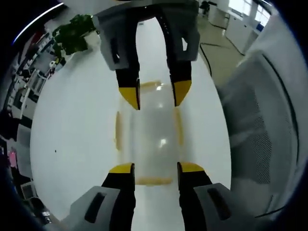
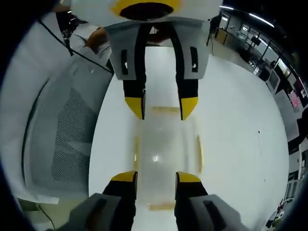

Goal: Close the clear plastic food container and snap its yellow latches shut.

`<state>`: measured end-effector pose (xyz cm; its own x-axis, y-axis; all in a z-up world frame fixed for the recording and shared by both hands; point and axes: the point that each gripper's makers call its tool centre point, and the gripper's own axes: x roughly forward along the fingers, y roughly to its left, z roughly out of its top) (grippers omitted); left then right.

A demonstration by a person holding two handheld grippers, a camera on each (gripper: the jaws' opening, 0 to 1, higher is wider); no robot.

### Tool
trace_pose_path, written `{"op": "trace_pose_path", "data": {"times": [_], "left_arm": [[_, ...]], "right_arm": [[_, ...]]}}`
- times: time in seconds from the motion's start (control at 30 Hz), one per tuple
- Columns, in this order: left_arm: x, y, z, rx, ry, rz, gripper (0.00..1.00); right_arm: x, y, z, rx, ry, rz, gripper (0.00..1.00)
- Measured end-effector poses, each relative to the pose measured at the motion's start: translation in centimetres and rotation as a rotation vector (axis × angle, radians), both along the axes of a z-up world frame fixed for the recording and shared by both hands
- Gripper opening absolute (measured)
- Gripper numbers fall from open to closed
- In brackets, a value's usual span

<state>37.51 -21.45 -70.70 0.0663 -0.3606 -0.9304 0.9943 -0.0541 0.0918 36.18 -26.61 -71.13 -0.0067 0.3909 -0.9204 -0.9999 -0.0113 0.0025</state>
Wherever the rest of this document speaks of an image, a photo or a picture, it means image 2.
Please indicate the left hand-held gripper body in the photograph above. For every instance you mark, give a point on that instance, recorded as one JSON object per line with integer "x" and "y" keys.
{"x": 96, "y": 9}

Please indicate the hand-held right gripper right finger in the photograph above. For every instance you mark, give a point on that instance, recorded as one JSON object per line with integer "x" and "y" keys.
{"x": 190, "y": 199}

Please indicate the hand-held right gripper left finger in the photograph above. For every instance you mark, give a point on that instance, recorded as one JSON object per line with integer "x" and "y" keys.
{"x": 120, "y": 199}

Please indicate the clear plastic buckle box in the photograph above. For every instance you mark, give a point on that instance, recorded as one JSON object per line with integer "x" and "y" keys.
{"x": 166, "y": 149}

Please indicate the wooden board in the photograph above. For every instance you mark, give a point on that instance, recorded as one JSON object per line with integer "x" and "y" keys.
{"x": 221, "y": 36}

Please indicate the white paper sheet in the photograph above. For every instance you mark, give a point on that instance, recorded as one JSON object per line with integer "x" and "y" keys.
{"x": 41, "y": 198}

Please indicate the grey mesh office chair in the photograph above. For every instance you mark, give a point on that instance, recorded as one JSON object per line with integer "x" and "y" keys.
{"x": 60, "y": 144}

